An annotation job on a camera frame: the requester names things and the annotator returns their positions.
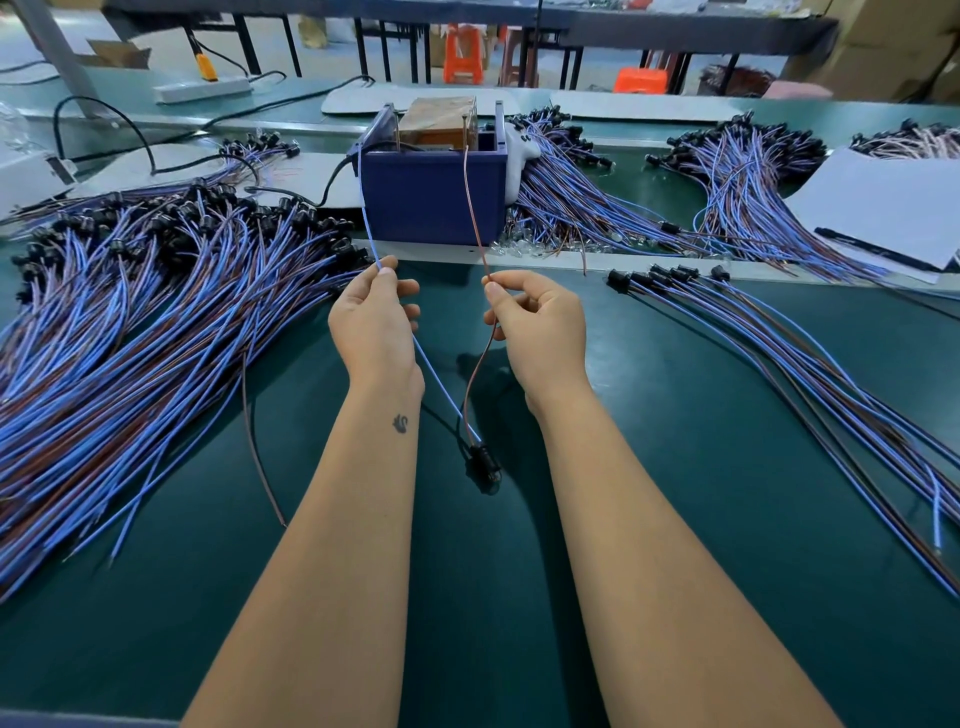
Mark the orange plug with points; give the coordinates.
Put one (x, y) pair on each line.
(206, 66)

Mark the person's left forearm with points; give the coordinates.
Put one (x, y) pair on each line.
(323, 570)

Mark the black pen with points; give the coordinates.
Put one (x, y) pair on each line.
(882, 249)

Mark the pink plastic stool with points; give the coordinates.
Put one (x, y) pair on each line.
(798, 90)

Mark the white paper sheet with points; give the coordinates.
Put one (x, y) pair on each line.
(893, 207)

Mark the white flat mat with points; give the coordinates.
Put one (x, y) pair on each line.
(653, 107)
(300, 173)
(435, 98)

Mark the open cardboard box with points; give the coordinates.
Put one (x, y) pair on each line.
(117, 53)

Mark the long grey workbench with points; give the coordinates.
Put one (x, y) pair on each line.
(450, 18)

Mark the grey metal pole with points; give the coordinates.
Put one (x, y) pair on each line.
(53, 45)

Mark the person's right forearm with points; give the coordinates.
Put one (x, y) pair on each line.
(675, 585)

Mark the stack of large cardboard boxes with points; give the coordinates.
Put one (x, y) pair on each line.
(893, 45)

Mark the orange plastic stool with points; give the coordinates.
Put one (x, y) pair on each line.
(641, 80)
(465, 54)

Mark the person's right hand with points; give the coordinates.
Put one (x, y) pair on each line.
(540, 338)

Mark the person's left hand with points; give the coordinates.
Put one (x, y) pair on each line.
(375, 330)

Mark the thin black stand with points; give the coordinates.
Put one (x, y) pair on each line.
(537, 38)

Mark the white power strip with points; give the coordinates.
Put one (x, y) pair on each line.
(203, 89)

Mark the blue plastic tester box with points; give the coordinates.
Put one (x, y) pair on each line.
(435, 203)

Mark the brown cardboard block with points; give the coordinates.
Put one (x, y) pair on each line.
(438, 123)

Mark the white plastic device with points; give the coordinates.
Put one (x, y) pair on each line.
(30, 177)

